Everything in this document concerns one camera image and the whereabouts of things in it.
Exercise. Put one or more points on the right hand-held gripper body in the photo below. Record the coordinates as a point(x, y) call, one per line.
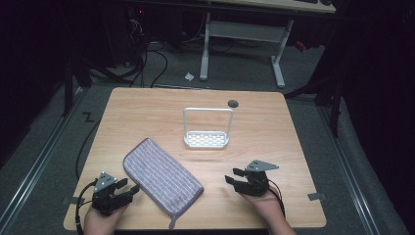
point(255, 179)

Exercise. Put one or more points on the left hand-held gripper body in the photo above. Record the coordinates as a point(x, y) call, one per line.
point(105, 193)

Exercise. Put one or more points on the grey striped cloth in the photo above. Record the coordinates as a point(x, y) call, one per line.
point(162, 179)

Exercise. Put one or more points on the white towel rack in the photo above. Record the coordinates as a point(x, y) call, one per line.
point(206, 137)

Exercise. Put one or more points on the person's left hand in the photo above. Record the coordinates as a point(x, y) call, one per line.
point(99, 222)

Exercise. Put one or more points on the person's right hand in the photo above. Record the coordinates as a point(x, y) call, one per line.
point(268, 206)

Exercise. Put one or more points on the grey tape strip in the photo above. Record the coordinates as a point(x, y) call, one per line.
point(316, 196)
point(73, 200)

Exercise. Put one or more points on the wooden table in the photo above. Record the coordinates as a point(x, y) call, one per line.
point(254, 130)

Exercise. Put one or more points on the crumpled white paper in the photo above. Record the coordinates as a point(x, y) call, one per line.
point(189, 76)

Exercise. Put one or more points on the black stand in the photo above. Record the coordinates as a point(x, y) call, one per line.
point(329, 91)
point(73, 71)

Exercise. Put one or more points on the white-legged desk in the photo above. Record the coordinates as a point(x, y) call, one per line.
point(248, 32)

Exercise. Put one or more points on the metal floor rail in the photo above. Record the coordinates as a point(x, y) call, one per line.
point(349, 169)
point(36, 166)

